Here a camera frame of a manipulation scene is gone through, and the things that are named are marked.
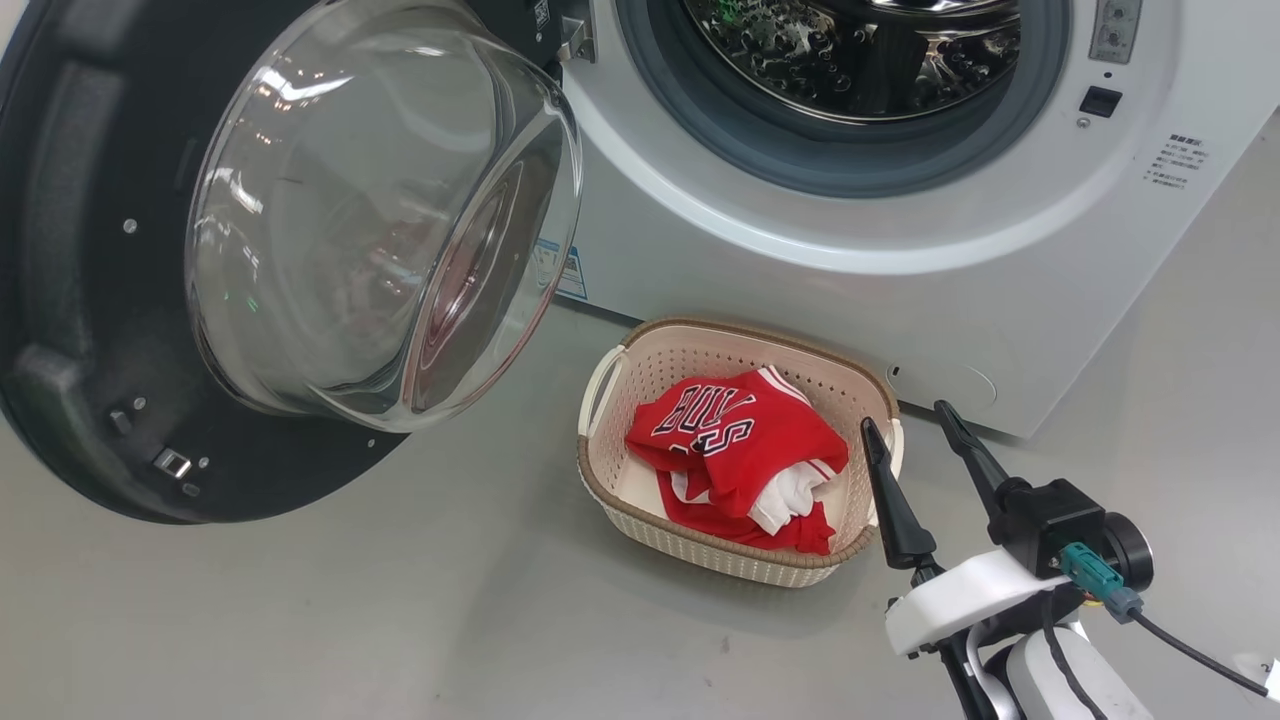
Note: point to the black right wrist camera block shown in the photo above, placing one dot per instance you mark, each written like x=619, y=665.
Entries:
x=1050, y=520

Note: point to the small printed text sticker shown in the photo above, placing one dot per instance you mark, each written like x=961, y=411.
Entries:
x=1175, y=160

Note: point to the white washing machine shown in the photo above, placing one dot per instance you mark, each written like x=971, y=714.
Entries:
x=1000, y=300

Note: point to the blue energy label sticker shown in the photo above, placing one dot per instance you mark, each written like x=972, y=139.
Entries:
x=572, y=275

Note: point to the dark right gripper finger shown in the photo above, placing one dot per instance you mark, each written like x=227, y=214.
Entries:
x=975, y=455
x=895, y=520

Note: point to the cream plastic laundry basket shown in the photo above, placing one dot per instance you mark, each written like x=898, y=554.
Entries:
x=660, y=380

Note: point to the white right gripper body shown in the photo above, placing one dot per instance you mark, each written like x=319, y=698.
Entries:
x=960, y=600

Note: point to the black glass washing machine door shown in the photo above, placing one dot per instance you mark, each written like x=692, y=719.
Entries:
x=100, y=300

